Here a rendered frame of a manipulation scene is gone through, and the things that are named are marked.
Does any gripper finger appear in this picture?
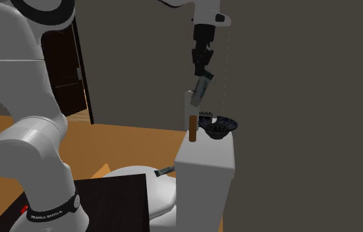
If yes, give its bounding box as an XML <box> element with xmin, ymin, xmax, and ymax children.
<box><xmin>191</xmin><ymin>47</ymin><xmax>204</xmax><ymax>77</ymax></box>
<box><xmin>202</xmin><ymin>47</ymin><xmax>215</xmax><ymax>76</ymax></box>

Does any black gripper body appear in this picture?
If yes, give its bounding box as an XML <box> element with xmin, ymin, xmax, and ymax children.
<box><xmin>192</xmin><ymin>23</ymin><xmax>217</xmax><ymax>51</ymax></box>

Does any grey printed tube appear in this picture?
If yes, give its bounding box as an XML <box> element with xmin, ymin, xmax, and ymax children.
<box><xmin>189</xmin><ymin>71</ymin><xmax>215</xmax><ymax>108</ymax></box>

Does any white upright box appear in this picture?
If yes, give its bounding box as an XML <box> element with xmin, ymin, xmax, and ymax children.
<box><xmin>184</xmin><ymin>90</ymin><xmax>200</xmax><ymax>132</ymax></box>

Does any brown cylinder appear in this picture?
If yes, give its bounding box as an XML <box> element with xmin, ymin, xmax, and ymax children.
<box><xmin>188</xmin><ymin>115</ymin><xmax>198</xmax><ymax>142</ymax></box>

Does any dark patterned bowl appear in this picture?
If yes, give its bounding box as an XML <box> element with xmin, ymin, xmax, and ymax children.
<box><xmin>198</xmin><ymin>115</ymin><xmax>238</xmax><ymax>140</ymax></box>

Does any small dark grey tube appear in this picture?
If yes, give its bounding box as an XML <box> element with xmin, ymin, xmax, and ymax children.
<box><xmin>154</xmin><ymin>165</ymin><xmax>175</xmax><ymax>178</ymax></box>

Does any white toilet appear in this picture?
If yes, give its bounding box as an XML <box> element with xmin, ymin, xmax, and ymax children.
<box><xmin>101</xmin><ymin>122</ymin><xmax>237</xmax><ymax>232</ymax></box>

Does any dark wooden door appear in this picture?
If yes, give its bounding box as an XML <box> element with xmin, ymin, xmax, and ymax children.
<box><xmin>40</xmin><ymin>17</ymin><xmax>95</xmax><ymax>125</ymax></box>

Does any dark robot stand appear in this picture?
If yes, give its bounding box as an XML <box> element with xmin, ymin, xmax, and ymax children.
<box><xmin>0</xmin><ymin>173</ymin><xmax>151</xmax><ymax>232</ymax></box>

